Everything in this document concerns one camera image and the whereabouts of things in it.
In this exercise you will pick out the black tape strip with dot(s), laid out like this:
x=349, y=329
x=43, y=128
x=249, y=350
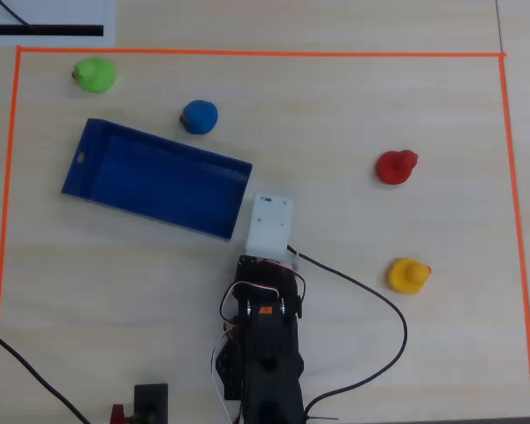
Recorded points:
x=70, y=30

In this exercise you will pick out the orange tape strip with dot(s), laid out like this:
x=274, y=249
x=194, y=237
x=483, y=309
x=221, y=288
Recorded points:
x=517, y=221
x=4, y=221
x=260, y=53

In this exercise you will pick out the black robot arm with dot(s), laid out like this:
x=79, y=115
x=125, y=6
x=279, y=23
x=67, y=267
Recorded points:
x=271, y=362

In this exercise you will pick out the blue plastic box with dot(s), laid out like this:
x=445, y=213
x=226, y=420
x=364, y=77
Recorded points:
x=168, y=185

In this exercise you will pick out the yellow rubber duck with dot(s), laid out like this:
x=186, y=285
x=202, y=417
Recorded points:
x=407, y=276

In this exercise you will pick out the red rubber duck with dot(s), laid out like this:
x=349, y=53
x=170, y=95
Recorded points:
x=394, y=170

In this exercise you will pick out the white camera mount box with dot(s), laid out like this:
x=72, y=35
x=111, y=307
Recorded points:
x=270, y=225

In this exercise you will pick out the white paper sheet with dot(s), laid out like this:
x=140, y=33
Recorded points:
x=70, y=11

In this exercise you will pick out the blue rubber duck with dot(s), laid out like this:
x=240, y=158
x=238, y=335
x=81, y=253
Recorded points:
x=200, y=116

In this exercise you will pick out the green rubber duck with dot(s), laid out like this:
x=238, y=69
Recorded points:
x=96, y=76

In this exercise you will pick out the small black box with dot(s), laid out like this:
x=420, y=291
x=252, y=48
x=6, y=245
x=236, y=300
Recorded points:
x=150, y=399

